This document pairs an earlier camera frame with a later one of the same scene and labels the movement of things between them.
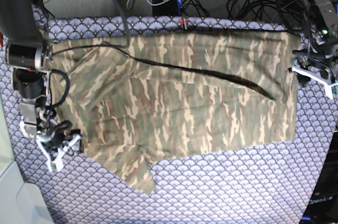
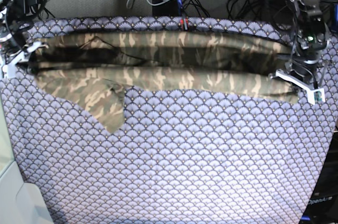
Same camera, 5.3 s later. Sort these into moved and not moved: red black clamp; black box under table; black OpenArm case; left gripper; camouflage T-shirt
Moved: camouflage T-shirt; left gripper
Not moved: red black clamp; black box under table; black OpenArm case
